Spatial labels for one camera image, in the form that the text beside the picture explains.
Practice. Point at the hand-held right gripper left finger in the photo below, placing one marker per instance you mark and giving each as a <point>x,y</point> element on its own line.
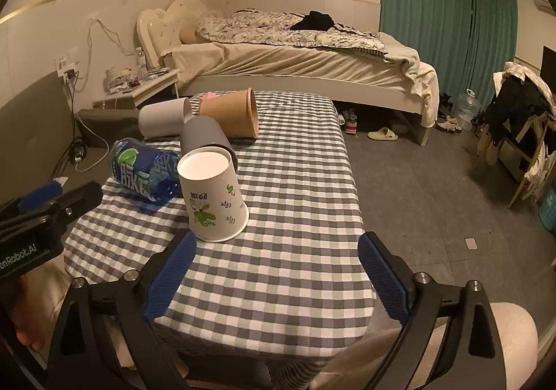
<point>170,277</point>

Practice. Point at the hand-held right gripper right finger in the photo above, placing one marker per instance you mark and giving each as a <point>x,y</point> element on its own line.
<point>384,281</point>

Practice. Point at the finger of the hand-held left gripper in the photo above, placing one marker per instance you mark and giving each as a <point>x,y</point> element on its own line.
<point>80,199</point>
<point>39,194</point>

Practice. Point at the white paper cup green print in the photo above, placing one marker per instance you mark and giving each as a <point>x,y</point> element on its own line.
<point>213,199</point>

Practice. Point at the light grey cup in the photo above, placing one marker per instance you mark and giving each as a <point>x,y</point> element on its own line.
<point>160,117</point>

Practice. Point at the dark grey cup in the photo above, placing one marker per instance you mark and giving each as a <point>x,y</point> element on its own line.
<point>202,131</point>

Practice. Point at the brown paper cup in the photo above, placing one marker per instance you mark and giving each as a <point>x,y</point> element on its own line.
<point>230,112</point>

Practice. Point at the person's left hand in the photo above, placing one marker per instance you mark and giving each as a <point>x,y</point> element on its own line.
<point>26,329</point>

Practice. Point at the floor power strip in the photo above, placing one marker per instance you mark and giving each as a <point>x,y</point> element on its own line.
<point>79,153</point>

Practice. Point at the person's left leg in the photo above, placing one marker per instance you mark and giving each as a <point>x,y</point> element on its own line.
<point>48,291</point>

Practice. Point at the person's leg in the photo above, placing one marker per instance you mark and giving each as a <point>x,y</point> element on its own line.
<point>517,329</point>
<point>48,291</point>

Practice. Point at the blue plastic bottle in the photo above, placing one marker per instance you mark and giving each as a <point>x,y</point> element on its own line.
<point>139,173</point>

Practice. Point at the white paper scrap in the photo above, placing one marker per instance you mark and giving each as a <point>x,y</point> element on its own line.
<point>471,243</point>

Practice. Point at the checkered tablecloth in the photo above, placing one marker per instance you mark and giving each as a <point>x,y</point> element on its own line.
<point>295,199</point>

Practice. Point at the white nightstand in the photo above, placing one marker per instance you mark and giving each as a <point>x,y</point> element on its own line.
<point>152,86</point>

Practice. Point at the person's right leg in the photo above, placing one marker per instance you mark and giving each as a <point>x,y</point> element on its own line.
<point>517,329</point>

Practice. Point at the green slipper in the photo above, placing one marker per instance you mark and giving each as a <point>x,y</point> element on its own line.
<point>382,134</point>

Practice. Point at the clear water bottle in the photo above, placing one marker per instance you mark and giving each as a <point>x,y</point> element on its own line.
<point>140,62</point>

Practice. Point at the white shoes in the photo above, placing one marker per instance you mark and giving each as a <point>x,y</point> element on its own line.
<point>449,125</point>

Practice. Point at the wooden chair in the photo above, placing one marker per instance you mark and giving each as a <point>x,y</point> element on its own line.
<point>532,173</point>

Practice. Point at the large clear water jug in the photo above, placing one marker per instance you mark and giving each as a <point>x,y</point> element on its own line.
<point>468,105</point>

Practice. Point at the cream pillow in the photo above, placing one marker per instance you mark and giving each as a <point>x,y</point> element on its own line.
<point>191,16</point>

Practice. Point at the cream blanket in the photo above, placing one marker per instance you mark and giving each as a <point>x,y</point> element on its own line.
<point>417,68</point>

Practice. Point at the pile of clothes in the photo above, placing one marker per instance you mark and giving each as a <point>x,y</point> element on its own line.
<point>517,103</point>

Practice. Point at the cream bed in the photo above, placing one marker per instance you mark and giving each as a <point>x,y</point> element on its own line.
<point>304,66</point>

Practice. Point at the patterned quilt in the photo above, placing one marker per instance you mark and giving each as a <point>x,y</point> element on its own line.
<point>260,27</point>

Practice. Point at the black garment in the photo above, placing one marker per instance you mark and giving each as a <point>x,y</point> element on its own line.
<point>315,21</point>

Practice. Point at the black screen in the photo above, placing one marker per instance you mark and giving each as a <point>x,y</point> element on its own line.
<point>549,66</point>

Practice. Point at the white air conditioner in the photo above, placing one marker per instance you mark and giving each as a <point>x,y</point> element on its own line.
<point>545,1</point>

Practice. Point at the white wall socket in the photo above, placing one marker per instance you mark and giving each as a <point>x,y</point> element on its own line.
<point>67,64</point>

